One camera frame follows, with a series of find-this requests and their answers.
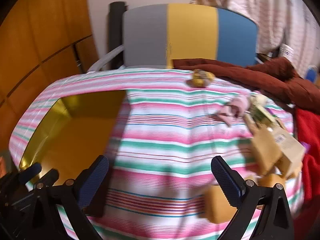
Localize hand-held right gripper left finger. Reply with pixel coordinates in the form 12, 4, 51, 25
24, 155, 110, 240

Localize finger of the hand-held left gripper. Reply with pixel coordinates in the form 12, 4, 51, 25
17, 162, 43, 184
41, 169, 60, 186

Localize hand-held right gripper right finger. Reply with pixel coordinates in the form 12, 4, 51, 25
211, 156, 297, 240

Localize yellow sponge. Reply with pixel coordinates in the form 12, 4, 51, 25
260, 172, 285, 188
199, 185, 240, 224
246, 116, 283, 175

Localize golden container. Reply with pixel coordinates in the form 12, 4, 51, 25
19, 90, 128, 188

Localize cream cardboard box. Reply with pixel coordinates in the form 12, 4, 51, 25
269, 126, 307, 175

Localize pink striped sock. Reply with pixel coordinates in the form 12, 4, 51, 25
220, 95, 253, 125

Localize cracker packet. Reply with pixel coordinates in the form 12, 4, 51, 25
246, 102, 278, 129

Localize striped blanket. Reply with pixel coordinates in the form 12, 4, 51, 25
9, 67, 304, 240

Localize red cloth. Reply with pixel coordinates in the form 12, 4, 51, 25
295, 107, 320, 200

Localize small yellow brown toy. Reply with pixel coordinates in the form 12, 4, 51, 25
187, 69, 215, 88

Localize brown jacket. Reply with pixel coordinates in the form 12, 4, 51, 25
172, 57, 320, 108

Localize white chair armrest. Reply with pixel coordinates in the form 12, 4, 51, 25
87, 45, 124, 72

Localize round blue object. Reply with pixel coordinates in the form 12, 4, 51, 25
305, 66, 319, 83

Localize wooden cabinet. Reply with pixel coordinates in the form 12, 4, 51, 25
0, 0, 100, 155

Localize white paper label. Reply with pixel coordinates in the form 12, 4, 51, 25
281, 44, 295, 59

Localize grey yellow blue chair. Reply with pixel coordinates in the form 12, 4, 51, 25
122, 4, 259, 69

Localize black chair back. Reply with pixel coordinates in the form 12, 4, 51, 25
108, 2, 125, 69

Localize patterned curtain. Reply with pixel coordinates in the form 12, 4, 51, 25
192, 0, 320, 63

